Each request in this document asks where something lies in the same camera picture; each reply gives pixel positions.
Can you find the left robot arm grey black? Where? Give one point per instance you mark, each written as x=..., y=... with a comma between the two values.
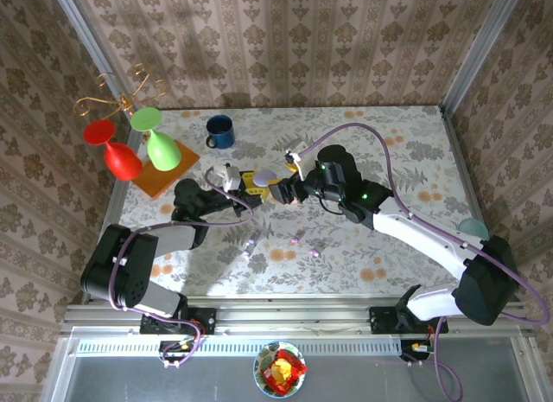
x=129, y=281

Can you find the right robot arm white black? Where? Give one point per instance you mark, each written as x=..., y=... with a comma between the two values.
x=484, y=285

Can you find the orange wooden base board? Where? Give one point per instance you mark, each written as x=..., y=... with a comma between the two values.
x=160, y=183

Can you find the blue enamel mug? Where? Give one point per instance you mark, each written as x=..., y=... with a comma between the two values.
x=220, y=136

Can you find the green wine glass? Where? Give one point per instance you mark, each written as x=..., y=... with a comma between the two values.
x=162, y=153

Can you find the red wine glass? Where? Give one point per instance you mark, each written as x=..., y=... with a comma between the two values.
x=123, y=162

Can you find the teal round bowl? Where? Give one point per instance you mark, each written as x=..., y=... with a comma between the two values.
x=473, y=227

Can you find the patterned round bowl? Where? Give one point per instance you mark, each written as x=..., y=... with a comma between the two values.
x=257, y=369

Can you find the red yellow snack packet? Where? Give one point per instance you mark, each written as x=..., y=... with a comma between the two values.
x=281, y=372

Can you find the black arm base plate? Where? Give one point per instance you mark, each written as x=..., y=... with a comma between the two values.
x=382, y=320
x=203, y=320

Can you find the aluminium frame post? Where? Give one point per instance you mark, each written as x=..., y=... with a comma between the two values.
x=483, y=43
x=91, y=43

